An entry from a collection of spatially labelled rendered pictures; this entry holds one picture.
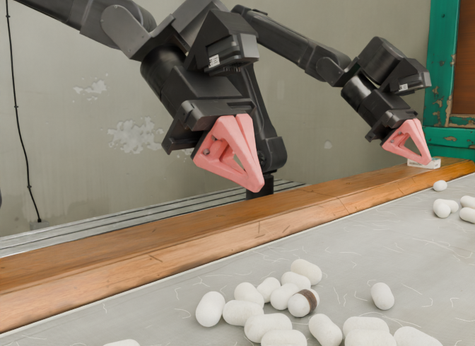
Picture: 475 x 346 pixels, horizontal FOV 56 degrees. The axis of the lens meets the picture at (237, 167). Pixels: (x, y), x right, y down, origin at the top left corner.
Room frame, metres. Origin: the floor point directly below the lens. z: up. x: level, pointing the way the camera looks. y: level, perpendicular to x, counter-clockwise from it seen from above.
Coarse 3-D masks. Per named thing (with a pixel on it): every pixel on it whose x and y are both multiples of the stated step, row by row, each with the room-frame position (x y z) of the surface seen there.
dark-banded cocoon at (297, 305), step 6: (294, 294) 0.36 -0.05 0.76; (300, 294) 0.36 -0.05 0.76; (288, 300) 0.36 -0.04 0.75; (294, 300) 0.35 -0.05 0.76; (300, 300) 0.35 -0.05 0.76; (306, 300) 0.35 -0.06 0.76; (318, 300) 0.36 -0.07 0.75; (288, 306) 0.36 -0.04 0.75; (294, 306) 0.35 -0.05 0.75; (300, 306) 0.35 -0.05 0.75; (306, 306) 0.35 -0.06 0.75; (294, 312) 0.35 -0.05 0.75; (300, 312) 0.35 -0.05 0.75; (306, 312) 0.35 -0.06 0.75
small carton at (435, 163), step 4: (408, 160) 0.99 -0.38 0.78; (432, 160) 0.95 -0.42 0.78; (436, 160) 0.96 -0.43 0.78; (408, 164) 0.99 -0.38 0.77; (412, 164) 0.99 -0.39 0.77; (416, 164) 0.98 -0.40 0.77; (420, 164) 0.97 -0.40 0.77; (428, 164) 0.96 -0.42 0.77; (432, 164) 0.95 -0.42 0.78; (436, 164) 0.96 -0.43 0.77; (432, 168) 0.95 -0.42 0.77
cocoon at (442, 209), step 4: (436, 204) 0.67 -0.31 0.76; (440, 204) 0.66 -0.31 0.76; (444, 204) 0.66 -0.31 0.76; (436, 208) 0.66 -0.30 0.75; (440, 208) 0.66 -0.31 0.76; (444, 208) 0.65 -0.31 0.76; (448, 208) 0.66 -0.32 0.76; (436, 212) 0.66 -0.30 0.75; (440, 212) 0.65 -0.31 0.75; (444, 212) 0.65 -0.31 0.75; (448, 212) 0.65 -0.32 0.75; (440, 216) 0.66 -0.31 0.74; (444, 216) 0.65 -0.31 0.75
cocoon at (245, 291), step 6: (246, 282) 0.38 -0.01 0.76; (240, 288) 0.37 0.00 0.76; (246, 288) 0.37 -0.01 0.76; (252, 288) 0.37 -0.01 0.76; (234, 294) 0.38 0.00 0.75; (240, 294) 0.37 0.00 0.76; (246, 294) 0.36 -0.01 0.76; (252, 294) 0.36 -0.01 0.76; (258, 294) 0.36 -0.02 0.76; (240, 300) 0.36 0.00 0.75; (246, 300) 0.36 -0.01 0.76; (252, 300) 0.36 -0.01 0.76; (258, 300) 0.36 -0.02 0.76
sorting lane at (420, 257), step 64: (448, 192) 0.83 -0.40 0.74; (256, 256) 0.50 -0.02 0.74; (320, 256) 0.50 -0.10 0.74; (384, 256) 0.50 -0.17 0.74; (448, 256) 0.50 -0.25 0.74; (64, 320) 0.35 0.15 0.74; (128, 320) 0.35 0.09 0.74; (192, 320) 0.35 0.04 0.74; (384, 320) 0.35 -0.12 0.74; (448, 320) 0.35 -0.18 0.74
